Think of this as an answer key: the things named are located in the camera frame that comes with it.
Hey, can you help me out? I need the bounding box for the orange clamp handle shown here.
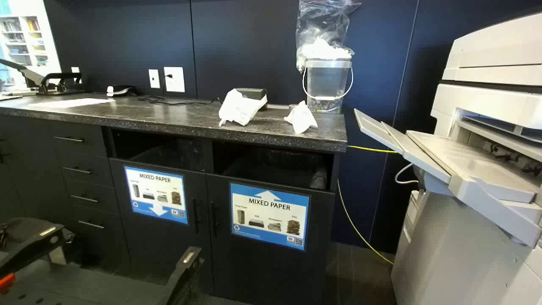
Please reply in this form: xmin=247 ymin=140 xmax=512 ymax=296
xmin=0 ymin=272 xmax=16 ymax=294

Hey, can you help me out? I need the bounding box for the clear plastic bag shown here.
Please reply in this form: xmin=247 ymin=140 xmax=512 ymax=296
xmin=294 ymin=0 xmax=362 ymax=72

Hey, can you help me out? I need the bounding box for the black heavy duty stapler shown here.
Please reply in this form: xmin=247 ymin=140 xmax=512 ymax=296
xmin=0 ymin=57 xmax=86 ymax=96

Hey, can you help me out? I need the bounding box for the black metal cart frame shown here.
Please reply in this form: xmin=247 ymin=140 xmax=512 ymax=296
xmin=0 ymin=216 xmax=74 ymax=277

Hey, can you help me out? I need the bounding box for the black cord on counter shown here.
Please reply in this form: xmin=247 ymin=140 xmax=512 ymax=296
xmin=133 ymin=91 xmax=221 ymax=106

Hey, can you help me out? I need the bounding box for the large white tissue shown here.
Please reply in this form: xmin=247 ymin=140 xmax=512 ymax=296
xmin=216 ymin=88 xmax=269 ymax=127

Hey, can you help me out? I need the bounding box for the small white wall plate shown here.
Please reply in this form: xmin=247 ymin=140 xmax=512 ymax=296
xmin=147 ymin=67 xmax=162 ymax=91

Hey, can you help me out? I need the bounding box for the large white wall outlet plate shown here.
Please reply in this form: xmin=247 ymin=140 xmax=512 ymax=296
xmin=162 ymin=64 xmax=186 ymax=94

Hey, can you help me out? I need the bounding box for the black drawer with handle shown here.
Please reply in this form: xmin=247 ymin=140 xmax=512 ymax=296
xmin=62 ymin=181 xmax=116 ymax=216
xmin=55 ymin=150 xmax=113 ymax=188
xmin=45 ymin=120 xmax=108 ymax=157
xmin=67 ymin=208 xmax=128 ymax=267

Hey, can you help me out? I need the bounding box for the white shelf with booklets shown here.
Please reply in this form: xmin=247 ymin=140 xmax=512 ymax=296
xmin=0 ymin=0 xmax=62 ymax=91

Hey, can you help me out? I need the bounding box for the mixed paper sign arrow up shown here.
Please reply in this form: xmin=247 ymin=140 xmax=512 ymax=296
xmin=228 ymin=181 xmax=311 ymax=252

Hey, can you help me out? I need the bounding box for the thin white cable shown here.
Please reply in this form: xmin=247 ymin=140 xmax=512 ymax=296
xmin=392 ymin=162 xmax=419 ymax=186

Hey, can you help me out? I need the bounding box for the black metal bracket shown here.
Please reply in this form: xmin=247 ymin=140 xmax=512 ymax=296
xmin=162 ymin=244 xmax=203 ymax=305

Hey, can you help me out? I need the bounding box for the mixed paper sign arrow down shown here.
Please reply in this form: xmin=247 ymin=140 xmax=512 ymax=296
xmin=121 ymin=164 xmax=189 ymax=227

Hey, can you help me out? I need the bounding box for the black door arrow down sign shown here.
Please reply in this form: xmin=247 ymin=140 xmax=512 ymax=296
xmin=108 ymin=157 xmax=214 ymax=293

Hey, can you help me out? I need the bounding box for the black cabinet with stone counter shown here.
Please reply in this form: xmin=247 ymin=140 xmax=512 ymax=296
xmin=0 ymin=91 xmax=348 ymax=305

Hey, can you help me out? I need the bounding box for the small white tissue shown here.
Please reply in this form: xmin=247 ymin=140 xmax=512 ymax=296
xmin=282 ymin=100 xmax=319 ymax=135

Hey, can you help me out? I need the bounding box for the black power adapter box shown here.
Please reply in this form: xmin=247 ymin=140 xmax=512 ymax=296
xmin=233 ymin=86 xmax=267 ymax=105

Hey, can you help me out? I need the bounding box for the thin yellow cable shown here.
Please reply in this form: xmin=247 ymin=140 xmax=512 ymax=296
xmin=335 ymin=144 xmax=396 ymax=267

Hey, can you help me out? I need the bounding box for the clear plastic bucket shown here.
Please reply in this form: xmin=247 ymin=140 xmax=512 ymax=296
xmin=299 ymin=55 xmax=355 ymax=113

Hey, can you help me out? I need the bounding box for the large white office printer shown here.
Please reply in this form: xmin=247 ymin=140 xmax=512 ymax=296
xmin=352 ymin=11 xmax=542 ymax=305

